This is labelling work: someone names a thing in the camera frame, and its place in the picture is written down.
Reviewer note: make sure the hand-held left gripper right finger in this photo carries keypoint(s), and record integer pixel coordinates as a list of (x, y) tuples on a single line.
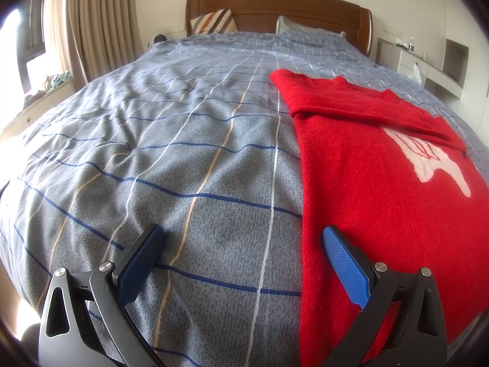
[(345, 271)]

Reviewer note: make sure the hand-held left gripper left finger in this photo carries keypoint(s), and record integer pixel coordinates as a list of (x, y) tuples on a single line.
[(133, 275)]

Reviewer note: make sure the red knit sweater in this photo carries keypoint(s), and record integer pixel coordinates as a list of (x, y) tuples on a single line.
[(382, 218)]

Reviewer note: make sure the blue plaid duvet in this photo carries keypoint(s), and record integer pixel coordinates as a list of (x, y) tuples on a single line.
[(172, 141)]

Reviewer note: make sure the pile of cloth on windowsill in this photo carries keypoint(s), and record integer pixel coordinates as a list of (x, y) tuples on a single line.
[(49, 84)]

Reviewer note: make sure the white plastic bag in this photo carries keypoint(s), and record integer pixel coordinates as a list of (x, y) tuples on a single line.
[(416, 72)]

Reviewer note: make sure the white built-in desk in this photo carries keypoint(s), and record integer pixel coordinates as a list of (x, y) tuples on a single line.
[(435, 72)]

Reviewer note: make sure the dark bottle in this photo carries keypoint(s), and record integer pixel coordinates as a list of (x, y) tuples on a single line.
[(411, 44)]

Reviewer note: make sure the small round white speaker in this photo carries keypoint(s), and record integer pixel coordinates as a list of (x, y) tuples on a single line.
[(159, 38)]

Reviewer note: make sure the light blue pillow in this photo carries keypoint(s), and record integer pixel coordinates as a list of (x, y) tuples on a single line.
[(298, 26)]

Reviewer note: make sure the beige curtain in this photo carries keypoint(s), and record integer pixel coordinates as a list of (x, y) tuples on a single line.
[(99, 26)]

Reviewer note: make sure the window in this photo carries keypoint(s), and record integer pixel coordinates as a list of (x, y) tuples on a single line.
[(34, 34)]

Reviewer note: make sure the striped cushion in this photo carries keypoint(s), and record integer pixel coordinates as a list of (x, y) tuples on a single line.
[(214, 21)]

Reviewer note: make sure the wooden headboard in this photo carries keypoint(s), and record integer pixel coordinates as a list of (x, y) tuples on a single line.
[(275, 5)]

